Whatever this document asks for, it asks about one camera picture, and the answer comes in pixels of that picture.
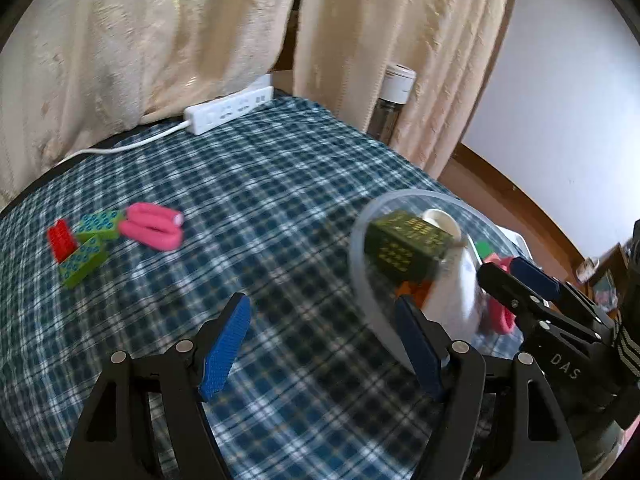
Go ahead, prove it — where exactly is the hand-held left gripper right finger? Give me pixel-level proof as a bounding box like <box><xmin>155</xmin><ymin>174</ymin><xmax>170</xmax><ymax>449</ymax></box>
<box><xmin>394</xmin><ymin>295</ymin><xmax>583</xmax><ymax>480</ymax></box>

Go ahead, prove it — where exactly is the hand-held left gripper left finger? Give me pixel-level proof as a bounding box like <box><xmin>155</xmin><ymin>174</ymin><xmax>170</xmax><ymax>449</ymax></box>
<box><xmin>62</xmin><ymin>291</ymin><xmax>252</xmax><ymax>480</ymax></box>

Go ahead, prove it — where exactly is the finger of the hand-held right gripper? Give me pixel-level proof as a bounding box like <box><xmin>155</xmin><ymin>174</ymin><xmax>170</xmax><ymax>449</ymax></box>
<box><xmin>509</xmin><ymin>256</ymin><xmax>609</xmax><ymax>327</ymax></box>
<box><xmin>476</xmin><ymin>261</ymin><xmax>599</xmax><ymax>344</ymax></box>

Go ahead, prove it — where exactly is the pink foam loop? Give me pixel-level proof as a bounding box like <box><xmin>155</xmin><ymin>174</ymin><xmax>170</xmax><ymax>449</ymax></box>
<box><xmin>482</xmin><ymin>255</ymin><xmax>518</xmax><ymax>336</ymax></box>
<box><xmin>118</xmin><ymin>202</ymin><xmax>185</xmax><ymax>251</ymax></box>

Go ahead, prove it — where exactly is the white medicine box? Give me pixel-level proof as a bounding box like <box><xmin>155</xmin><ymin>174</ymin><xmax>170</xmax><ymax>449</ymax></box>
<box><xmin>425</xmin><ymin>247</ymin><xmax>486</xmax><ymax>343</ymax></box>

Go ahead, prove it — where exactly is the white cup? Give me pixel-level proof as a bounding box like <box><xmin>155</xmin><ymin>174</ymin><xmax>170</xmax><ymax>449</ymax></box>
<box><xmin>422</xmin><ymin>208</ymin><xmax>463</xmax><ymax>248</ymax></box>

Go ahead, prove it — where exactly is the dark green printed box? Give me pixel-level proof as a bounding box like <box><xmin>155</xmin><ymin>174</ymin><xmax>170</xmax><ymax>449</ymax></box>
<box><xmin>364</xmin><ymin>210</ymin><xmax>453</xmax><ymax>281</ymax></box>

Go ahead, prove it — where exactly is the clear plastic bowl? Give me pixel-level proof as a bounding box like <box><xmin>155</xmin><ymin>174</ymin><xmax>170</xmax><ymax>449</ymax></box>
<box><xmin>348</xmin><ymin>189</ymin><xmax>531</xmax><ymax>376</ymax></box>

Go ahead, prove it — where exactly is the green blue-dotted toy brick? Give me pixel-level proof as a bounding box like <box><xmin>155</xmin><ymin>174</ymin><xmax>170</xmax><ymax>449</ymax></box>
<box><xmin>75</xmin><ymin>208</ymin><xmax>126</xmax><ymax>241</ymax></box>
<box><xmin>57</xmin><ymin>236</ymin><xmax>110</xmax><ymax>290</ymax></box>

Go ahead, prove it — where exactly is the red toy brick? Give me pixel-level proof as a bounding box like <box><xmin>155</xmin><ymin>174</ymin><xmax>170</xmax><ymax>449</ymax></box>
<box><xmin>47</xmin><ymin>219</ymin><xmax>78</xmax><ymax>265</ymax></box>

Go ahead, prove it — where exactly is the orange block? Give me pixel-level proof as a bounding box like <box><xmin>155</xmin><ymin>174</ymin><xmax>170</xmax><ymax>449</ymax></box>
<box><xmin>395</xmin><ymin>282</ymin><xmax>436</xmax><ymax>306</ymax></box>

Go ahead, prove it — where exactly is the blue plaid cloth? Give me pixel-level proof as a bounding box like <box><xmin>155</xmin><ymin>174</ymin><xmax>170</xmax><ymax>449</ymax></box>
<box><xmin>0</xmin><ymin>95</ymin><xmax>531</xmax><ymax>480</ymax></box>

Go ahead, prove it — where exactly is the bottle with white cap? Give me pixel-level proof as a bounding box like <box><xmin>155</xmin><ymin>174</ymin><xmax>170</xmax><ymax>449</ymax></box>
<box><xmin>367</xmin><ymin>63</ymin><xmax>417</xmax><ymax>143</ymax></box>

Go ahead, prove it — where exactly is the white power strip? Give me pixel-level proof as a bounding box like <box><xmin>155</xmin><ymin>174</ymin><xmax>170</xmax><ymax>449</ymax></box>
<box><xmin>183</xmin><ymin>86</ymin><xmax>275</xmax><ymax>136</ymax></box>

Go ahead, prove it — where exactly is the cream patterned curtain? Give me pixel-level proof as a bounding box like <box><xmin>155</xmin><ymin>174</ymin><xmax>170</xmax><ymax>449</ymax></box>
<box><xmin>292</xmin><ymin>0</ymin><xmax>518</xmax><ymax>181</ymax></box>
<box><xmin>0</xmin><ymin>0</ymin><xmax>306</xmax><ymax>206</ymax></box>

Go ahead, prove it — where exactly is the small picture frame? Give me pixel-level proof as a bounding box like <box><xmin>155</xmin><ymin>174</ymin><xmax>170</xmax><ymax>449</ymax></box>
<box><xmin>575</xmin><ymin>242</ymin><xmax>631</xmax><ymax>311</ymax></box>

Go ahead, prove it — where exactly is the white power cable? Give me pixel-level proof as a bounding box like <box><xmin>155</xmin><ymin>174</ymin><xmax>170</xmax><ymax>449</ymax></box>
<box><xmin>52</xmin><ymin>119</ymin><xmax>193</xmax><ymax>168</ymax></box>

